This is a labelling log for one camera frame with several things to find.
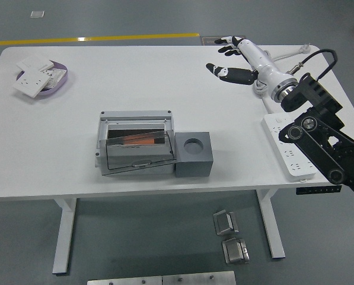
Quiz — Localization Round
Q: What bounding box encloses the purple oval tray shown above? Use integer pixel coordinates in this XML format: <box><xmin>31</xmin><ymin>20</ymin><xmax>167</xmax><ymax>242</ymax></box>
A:
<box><xmin>15</xmin><ymin>61</ymin><xmax>69</xmax><ymax>97</ymax></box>

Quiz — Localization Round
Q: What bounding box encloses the grey junction box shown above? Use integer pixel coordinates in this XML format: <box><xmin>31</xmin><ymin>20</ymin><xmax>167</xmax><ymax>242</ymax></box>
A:
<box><xmin>94</xmin><ymin>110</ymin><xmax>177</xmax><ymax>176</ymax></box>

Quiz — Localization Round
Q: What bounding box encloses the open metal bracket block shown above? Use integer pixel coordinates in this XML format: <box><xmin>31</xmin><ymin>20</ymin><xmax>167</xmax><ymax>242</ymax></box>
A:
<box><xmin>212</xmin><ymin>209</ymin><xmax>240</xmax><ymax>236</ymax></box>

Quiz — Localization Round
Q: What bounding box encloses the grey cube with round hole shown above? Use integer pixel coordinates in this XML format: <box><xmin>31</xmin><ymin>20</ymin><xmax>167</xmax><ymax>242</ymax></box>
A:
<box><xmin>174</xmin><ymin>131</ymin><xmax>214</xmax><ymax>178</ymax></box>

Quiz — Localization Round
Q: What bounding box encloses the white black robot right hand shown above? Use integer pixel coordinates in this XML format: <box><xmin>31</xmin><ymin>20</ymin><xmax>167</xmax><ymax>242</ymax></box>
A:
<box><xmin>205</xmin><ymin>35</ymin><xmax>295</xmax><ymax>98</ymax></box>

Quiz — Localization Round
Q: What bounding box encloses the large white wall socket plate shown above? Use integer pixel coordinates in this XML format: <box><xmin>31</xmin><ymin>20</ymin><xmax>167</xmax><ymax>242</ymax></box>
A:
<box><xmin>12</xmin><ymin>67</ymin><xmax>53</xmax><ymax>99</ymax></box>

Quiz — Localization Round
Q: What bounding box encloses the steel plate with screws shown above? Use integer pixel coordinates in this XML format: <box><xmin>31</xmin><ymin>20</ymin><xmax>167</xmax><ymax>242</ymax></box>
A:
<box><xmin>87</xmin><ymin>270</ymin><xmax>237</xmax><ymax>285</ymax></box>

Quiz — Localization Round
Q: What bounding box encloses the white wall switch plate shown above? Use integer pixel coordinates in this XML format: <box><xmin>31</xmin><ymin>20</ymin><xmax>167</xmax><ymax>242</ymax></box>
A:
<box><xmin>15</xmin><ymin>56</ymin><xmax>55</xmax><ymax>73</ymax></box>

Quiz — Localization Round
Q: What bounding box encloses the black table control panel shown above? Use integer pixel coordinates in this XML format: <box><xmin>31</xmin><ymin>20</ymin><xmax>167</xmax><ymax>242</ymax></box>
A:
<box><xmin>296</xmin><ymin>185</ymin><xmax>342</xmax><ymax>195</ymax></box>

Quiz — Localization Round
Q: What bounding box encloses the white table leg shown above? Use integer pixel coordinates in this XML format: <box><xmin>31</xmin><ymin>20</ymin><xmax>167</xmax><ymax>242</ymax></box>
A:
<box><xmin>256</xmin><ymin>189</ymin><xmax>286</xmax><ymax>259</ymax></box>
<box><xmin>52</xmin><ymin>197</ymin><xmax>78</xmax><ymax>274</ymax></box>

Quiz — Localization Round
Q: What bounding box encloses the small white socket plate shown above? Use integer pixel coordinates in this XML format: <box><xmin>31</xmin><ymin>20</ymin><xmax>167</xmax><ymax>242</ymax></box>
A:
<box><xmin>44</xmin><ymin>67</ymin><xmax>67</xmax><ymax>89</ymax></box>

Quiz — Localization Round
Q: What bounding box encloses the orange cylinder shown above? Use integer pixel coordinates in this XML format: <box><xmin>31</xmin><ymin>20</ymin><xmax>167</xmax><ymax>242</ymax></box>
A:
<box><xmin>122</xmin><ymin>134</ymin><xmax>165</xmax><ymax>145</ymax></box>

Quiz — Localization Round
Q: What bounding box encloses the white power cord with plug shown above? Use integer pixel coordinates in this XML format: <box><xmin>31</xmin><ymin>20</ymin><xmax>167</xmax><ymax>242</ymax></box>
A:
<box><xmin>251</xmin><ymin>44</ymin><xmax>313</xmax><ymax>115</ymax></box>

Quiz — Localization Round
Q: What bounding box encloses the closed metal bracket block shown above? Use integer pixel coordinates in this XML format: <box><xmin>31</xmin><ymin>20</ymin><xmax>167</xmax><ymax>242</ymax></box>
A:
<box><xmin>222</xmin><ymin>237</ymin><xmax>251</xmax><ymax>265</ymax></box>

